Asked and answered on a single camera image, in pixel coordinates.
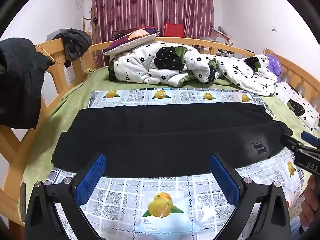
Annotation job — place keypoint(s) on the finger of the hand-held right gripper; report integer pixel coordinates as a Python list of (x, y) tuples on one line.
[(310, 138), (290, 142)]

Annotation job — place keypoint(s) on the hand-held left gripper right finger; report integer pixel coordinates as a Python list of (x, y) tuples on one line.
[(225, 180)]

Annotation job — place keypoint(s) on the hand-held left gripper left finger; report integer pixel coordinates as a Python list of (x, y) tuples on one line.
[(91, 180)]

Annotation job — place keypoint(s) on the black pants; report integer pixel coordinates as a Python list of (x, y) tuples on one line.
[(162, 135)]

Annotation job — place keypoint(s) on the person's right hand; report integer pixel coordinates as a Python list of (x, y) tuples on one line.
[(308, 210)]

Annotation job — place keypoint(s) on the fruit print plastic mat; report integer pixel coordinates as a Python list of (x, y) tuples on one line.
[(125, 195)]

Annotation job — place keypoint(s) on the white floral pillow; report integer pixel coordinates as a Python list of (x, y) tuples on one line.
[(287, 92)]

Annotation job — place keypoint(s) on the purple plush toy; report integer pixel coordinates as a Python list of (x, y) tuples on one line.
[(273, 65)]

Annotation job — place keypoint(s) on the green bedsheet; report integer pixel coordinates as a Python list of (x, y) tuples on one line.
[(72, 97)]

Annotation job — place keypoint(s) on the black jacket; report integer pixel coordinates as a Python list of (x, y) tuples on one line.
[(20, 80)]

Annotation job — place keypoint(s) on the white floral quilt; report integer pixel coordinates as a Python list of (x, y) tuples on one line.
[(140, 65)]

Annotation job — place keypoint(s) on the pile of cardboard boxes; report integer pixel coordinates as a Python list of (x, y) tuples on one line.
[(220, 33)]

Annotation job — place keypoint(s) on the dark grey garment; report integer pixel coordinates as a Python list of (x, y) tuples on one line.
[(75, 42)]

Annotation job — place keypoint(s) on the wooden coat rack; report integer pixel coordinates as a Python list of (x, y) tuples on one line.
[(84, 37)]

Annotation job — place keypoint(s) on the colourful geometric pillow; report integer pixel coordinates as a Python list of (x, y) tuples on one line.
[(130, 40)]

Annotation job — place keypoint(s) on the red chair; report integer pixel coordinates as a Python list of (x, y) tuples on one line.
[(174, 30)]

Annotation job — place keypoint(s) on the dark red striped curtain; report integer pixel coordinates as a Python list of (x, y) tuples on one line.
[(150, 5)]

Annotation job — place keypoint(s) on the wooden bed frame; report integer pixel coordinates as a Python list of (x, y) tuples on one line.
[(10, 160)]

